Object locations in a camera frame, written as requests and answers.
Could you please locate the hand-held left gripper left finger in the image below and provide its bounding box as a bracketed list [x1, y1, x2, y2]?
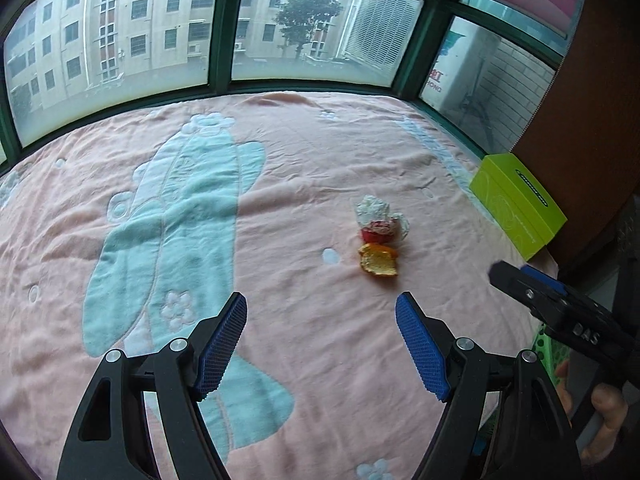
[56, 291, 248, 480]

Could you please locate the person's right hand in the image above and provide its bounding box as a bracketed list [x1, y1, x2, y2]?
[555, 360, 631, 461]

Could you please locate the green plastic basket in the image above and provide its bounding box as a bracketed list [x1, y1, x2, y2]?
[532, 325, 566, 391]

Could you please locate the yellow-green tissue box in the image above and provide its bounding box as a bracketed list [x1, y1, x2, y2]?
[469, 153, 568, 261]

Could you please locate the pink printed blanket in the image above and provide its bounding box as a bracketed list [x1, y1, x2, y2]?
[0, 91, 558, 480]

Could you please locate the red white wrapper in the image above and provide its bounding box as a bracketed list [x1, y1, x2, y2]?
[355, 195, 412, 246]

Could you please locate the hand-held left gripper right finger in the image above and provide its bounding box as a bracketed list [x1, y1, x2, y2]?
[395, 292, 583, 480]

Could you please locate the white louvred outdoor unit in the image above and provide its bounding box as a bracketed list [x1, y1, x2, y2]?
[340, 0, 423, 68]

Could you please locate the gold wrapper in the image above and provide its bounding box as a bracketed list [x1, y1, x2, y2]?
[357, 242, 401, 278]

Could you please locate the green tree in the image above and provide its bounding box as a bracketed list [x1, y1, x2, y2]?
[274, 0, 346, 58]

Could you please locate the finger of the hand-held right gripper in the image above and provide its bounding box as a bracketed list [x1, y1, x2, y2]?
[520, 265, 572, 303]
[487, 260, 551, 318]

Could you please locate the beige apartment building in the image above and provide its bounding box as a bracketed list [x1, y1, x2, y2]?
[5, 0, 371, 131]

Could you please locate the brown wooden cabinet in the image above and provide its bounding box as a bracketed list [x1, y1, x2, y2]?
[510, 35, 640, 281]

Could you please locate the white printed outdoor unit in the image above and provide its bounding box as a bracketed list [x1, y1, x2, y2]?
[419, 17, 483, 111]

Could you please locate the green window frame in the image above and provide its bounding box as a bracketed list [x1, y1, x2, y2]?
[0, 0, 571, 166]

